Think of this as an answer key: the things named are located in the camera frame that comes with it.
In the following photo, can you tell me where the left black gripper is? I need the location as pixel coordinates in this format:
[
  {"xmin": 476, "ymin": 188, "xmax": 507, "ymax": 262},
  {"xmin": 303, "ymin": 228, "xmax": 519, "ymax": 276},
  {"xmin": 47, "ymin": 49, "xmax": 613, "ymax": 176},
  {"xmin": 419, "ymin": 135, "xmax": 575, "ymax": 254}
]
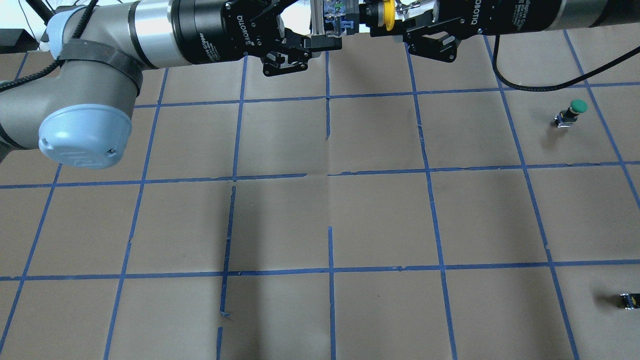
[{"xmin": 170, "ymin": 0, "xmax": 343, "ymax": 76}]

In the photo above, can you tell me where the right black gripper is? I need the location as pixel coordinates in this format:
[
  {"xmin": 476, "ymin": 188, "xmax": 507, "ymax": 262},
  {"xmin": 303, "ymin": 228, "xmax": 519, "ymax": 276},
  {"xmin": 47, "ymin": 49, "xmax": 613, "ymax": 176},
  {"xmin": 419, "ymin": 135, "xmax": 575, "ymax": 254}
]
[{"xmin": 369, "ymin": 0, "xmax": 562, "ymax": 63}]

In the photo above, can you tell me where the yellow push button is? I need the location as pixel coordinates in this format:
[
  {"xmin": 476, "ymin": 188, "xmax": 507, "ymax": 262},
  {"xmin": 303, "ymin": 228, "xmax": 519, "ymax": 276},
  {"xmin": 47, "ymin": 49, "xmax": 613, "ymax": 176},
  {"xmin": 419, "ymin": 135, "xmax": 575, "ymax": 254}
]
[{"xmin": 311, "ymin": 0, "xmax": 397, "ymax": 38}]

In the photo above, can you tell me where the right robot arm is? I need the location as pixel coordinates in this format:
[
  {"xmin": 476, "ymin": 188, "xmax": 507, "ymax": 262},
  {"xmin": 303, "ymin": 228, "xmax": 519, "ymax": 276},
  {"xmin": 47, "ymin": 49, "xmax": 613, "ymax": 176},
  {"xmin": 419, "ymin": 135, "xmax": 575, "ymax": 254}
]
[{"xmin": 359, "ymin": 0, "xmax": 640, "ymax": 63}]

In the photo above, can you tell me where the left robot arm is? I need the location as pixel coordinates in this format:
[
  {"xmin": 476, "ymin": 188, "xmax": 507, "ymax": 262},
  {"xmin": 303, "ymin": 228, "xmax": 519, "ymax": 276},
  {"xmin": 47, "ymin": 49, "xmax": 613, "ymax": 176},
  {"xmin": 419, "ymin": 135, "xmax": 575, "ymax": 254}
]
[{"xmin": 0, "ymin": 0, "xmax": 342, "ymax": 169}]

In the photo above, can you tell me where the green push button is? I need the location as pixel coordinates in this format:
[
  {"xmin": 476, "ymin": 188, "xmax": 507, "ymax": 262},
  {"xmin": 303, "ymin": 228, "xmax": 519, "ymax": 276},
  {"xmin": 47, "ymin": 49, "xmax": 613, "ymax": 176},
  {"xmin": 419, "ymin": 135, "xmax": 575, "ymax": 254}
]
[{"xmin": 553, "ymin": 99, "xmax": 589, "ymax": 129}]

